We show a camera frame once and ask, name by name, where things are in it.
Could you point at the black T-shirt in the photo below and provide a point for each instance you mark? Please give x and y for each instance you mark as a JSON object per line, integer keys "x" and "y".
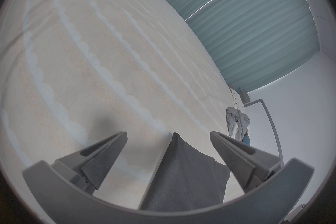
{"x": 183, "y": 181}

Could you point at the bed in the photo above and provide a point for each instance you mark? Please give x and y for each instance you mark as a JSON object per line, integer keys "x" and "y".
{"x": 105, "y": 60}

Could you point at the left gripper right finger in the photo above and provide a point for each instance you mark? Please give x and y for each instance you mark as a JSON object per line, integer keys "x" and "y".
{"x": 246, "y": 165}

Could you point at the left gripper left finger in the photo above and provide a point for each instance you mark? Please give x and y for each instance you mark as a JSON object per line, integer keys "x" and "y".
{"x": 99, "y": 162}

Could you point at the white printed pillow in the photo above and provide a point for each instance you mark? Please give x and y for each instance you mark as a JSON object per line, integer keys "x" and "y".
{"x": 237, "y": 99}

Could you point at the grey bedside table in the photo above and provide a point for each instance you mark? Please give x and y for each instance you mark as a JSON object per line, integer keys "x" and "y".
{"x": 244, "y": 94}

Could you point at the pile of clothes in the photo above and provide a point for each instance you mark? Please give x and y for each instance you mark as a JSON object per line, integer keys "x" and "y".
{"x": 240, "y": 123}

